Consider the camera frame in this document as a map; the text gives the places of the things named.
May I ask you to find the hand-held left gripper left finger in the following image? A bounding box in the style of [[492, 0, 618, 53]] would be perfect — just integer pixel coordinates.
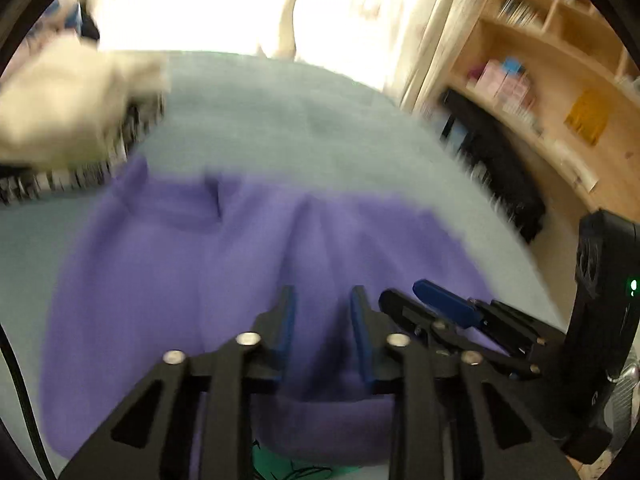
[[59, 286, 296, 480]]

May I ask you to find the green printed cloth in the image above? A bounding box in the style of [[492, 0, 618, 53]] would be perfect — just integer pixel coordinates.
[[250, 440, 361, 480]]

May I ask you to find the stack of pink boxes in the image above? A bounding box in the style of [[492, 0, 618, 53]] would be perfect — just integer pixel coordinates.
[[467, 57, 533, 116]]

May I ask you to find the white fluffy cloth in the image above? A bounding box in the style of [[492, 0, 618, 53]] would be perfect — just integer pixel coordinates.
[[0, 35, 171, 166]]

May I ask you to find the yellow packet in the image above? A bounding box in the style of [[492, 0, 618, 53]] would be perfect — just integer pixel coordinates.
[[565, 90, 611, 146]]

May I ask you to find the row of small books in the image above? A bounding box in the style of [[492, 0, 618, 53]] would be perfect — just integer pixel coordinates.
[[497, 0, 543, 28]]

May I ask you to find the black cable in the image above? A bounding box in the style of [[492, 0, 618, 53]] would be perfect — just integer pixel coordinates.
[[0, 330, 53, 480]]

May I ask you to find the black white striped cloth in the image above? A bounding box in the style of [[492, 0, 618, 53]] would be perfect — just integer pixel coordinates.
[[0, 92, 166, 206]]

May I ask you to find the white box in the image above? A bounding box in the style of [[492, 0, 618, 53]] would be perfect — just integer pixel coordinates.
[[440, 115, 471, 153]]

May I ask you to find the blue-grey bed blanket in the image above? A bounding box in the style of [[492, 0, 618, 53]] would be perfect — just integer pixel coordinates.
[[0, 50, 571, 480]]

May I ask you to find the purple hoodie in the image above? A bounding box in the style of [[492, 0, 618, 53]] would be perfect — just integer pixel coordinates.
[[39, 155, 506, 471]]

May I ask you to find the beige hanging curtain strip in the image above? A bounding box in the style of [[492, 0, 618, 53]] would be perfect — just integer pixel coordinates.
[[272, 0, 313, 58]]

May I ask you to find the black case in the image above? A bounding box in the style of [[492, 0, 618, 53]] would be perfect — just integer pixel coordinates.
[[440, 89, 546, 243]]

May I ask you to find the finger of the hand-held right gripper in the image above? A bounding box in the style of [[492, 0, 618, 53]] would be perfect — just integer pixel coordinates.
[[412, 280, 568, 367], [378, 290, 541, 378]]

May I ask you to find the floral print cloth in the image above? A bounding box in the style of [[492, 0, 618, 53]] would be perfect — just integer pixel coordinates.
[[30, 0, 83, 46]]

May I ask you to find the wooden shelf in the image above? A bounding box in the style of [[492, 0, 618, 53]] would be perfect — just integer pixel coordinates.
[[415, 0, 640, 241]]

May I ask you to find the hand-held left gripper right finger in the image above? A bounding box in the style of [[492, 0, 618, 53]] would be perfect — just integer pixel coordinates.
[[351, 286, 576, 480]]

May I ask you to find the beige patterned curtain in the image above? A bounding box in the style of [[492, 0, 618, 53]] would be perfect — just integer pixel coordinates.
[[385, 0, 481, 111]]

